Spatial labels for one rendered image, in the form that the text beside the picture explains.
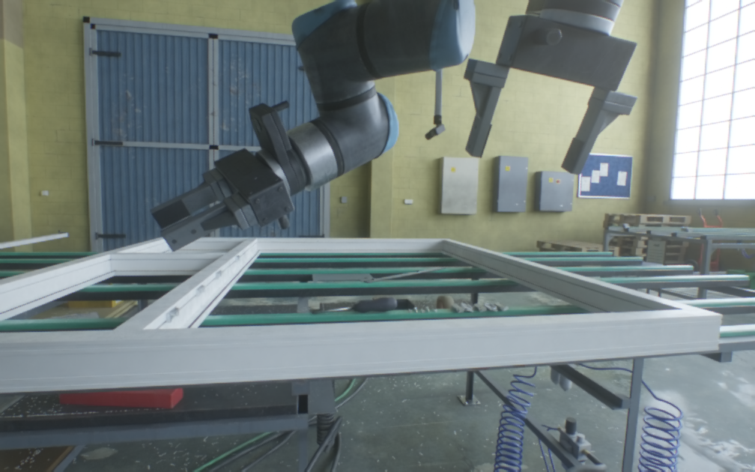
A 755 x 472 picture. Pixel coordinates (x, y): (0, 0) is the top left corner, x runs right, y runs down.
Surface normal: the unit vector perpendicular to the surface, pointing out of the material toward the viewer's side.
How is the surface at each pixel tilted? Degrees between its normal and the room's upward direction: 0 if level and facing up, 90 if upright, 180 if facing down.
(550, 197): 90
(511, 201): 90
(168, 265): 90
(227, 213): 38
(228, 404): 0
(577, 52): 113
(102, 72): 90
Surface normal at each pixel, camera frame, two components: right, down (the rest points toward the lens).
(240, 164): -0.15, -0.73
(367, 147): 0.61, 0.50
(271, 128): 0.51, 0.15
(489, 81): 0.08, 0.48
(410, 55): -0.33, 0.83
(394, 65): -0.20, 0.96
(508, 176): 0.18, 0.09
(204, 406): 0.03, -1.00
